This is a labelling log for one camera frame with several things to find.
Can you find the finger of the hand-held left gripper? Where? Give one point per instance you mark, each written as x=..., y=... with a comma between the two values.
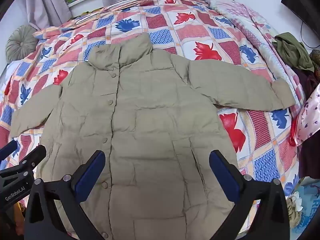
x=35, y=156
x=8, y=148

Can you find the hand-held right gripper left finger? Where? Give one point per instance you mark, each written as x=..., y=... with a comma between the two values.
x=91, y=171

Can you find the olive green garment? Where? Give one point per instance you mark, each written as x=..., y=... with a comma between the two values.
x=293, y=51

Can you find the pink floral cloth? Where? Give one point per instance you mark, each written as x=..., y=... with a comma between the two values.
x=308, y=120

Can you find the crumpled beige cloth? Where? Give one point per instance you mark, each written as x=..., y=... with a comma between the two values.
x=295, y=207

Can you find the blue plastic bag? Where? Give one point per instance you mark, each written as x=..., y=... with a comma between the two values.
x=310, y=202

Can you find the beige puffer jacket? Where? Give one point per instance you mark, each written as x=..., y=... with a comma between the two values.
x=150, y=110

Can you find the leaf-patterned checked bed quilt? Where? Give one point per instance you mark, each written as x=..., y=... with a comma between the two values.
x=190, y=27

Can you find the round green pleated cushion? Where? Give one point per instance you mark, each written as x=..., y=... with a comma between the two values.
x=21, y=43

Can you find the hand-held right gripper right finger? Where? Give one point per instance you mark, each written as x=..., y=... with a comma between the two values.
x=222, y=171

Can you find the dark maroon garment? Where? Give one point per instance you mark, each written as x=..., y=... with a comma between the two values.
x=306, y=80

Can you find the pale floral folded quilt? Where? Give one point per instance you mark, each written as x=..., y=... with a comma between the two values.
x=252, y=30

